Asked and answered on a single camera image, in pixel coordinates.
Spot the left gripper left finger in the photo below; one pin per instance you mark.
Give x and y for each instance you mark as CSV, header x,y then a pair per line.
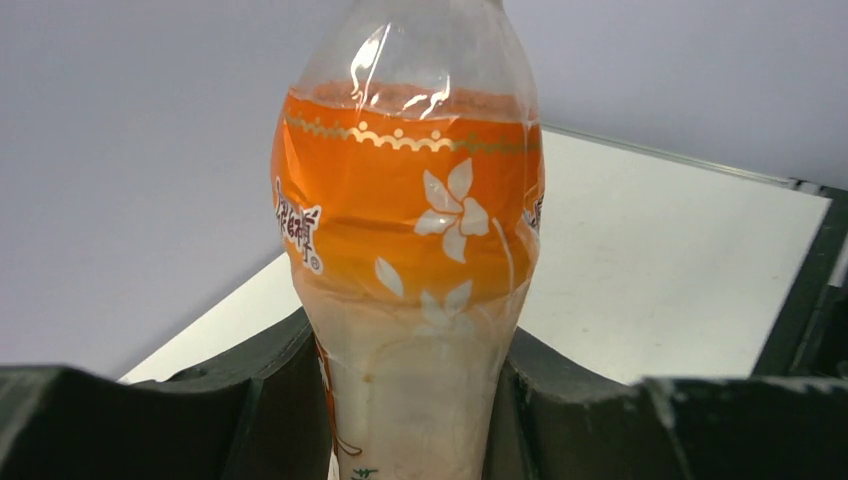
x,y
255,411

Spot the orange drink bottle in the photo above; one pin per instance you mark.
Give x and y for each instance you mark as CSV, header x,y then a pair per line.
x,y
408,178

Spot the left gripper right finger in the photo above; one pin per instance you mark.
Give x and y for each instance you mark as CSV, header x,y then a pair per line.
x,y
554,419

